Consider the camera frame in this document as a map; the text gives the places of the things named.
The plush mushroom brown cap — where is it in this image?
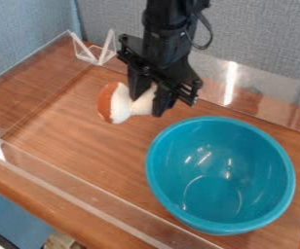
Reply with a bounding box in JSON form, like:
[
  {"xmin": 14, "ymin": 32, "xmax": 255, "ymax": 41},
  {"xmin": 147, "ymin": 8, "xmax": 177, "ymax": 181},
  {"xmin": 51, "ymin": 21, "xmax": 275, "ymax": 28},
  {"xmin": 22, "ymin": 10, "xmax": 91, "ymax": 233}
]
[{"xmin": 96, "ymin": 82, "xmax": 156, "ymax": 124}]

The clear acrylic left barrier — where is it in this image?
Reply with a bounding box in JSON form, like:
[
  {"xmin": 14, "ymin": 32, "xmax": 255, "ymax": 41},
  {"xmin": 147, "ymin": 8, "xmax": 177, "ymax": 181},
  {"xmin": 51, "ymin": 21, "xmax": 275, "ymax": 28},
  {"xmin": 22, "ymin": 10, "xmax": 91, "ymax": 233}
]
[{"xmin": 0, "ymin": 30, "xmax": 88, "ymax": 136}]

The clear acrylic corner bracket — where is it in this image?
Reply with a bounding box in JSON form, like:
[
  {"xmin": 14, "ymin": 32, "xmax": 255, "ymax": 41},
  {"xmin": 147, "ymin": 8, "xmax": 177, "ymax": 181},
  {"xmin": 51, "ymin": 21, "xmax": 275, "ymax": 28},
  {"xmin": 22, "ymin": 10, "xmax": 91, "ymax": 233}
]
[{"xmin": 69, "ymin": 29, "xmax": 116, "ymax": 66}]

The blue plastic bowl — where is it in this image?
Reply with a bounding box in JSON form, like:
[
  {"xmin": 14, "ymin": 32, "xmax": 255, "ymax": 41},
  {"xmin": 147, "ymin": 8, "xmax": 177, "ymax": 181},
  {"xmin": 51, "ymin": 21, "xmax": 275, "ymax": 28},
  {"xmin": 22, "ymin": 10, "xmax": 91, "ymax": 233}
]
[{"xmin": 144, "ymin": 117, "xmax": 295, "ymax": 235}]

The clear acrylic back barrier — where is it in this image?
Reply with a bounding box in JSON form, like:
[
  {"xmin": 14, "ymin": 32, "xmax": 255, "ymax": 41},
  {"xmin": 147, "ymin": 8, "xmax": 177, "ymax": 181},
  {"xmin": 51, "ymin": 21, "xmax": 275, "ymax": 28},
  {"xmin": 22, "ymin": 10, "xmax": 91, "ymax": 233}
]
[{"xmin": 104, "ymin": 48, "xmax": 300, "ymax": 137}]

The clear acrylic barrier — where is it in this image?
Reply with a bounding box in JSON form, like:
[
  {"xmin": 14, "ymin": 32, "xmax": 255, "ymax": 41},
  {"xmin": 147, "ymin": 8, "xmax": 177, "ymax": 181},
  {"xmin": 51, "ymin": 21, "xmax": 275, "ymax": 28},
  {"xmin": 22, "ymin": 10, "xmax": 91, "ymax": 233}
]
[
  {"xmin": 0, "ymin": 139, "xmax": 223, "ymax": 249},
  {"xmin": 0, "ymin": 30, "xmax": 88, "ymax": 136},
  {"xmin": 104, "ymin": 48, "xmax": 300, "ymax": 137}
]

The clear acrylic front barrier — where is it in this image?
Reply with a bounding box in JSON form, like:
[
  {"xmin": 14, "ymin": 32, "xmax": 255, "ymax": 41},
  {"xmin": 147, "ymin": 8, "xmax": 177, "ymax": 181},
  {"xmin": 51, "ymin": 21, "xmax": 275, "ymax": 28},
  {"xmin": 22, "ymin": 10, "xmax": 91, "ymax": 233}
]
[{"xmin": 0, "ymin": 139, "xmax": 223, "ymax": 249}]

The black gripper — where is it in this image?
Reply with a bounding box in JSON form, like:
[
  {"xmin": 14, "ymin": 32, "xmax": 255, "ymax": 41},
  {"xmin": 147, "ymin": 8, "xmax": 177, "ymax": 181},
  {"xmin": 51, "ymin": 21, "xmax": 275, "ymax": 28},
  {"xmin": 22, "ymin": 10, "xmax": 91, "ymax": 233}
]
[{"xmin": 117, "ymin": 31, "xmax": 203, "ymax": 118}]

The black cable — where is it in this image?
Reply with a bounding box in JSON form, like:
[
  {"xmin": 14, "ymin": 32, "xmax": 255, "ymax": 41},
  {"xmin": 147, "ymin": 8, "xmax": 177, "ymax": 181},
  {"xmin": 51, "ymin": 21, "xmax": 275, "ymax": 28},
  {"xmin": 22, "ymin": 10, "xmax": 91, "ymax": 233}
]
[{"xmin": 181, "ymin": 13, "xmax": 215, "ymax": 51}]

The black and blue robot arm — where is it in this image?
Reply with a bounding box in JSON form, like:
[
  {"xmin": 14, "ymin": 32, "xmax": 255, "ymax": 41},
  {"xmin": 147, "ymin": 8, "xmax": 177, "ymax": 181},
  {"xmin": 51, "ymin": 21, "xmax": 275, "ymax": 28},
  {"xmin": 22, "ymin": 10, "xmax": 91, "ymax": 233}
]
[{"xmin": 117, "ymin": 0, "xmax": 214, "ymax": 117}]

